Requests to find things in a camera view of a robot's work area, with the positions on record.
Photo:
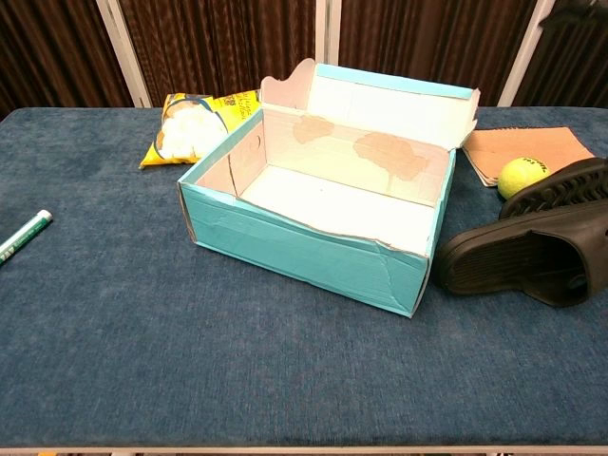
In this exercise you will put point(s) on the light blue shoe box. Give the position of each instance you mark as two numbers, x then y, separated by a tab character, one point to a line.
285	247

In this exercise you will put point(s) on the black rubber slipper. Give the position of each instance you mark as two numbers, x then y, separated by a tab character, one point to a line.
499	256
570	183

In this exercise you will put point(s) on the yellow snack bag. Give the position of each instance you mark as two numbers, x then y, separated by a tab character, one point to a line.
185	138

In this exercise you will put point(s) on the blue fabric table cover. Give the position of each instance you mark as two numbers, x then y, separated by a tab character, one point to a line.
142	332

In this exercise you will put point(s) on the yellow-green tennis ball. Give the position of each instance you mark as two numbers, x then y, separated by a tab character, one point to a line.
518	178

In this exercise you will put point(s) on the brown spiral notebook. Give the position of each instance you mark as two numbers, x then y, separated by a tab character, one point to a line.
522	145

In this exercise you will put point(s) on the green white marker pen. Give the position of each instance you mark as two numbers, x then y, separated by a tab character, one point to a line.
28	230

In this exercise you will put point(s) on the white partition post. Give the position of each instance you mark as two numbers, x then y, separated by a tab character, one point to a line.
328	33
525	57
123	52

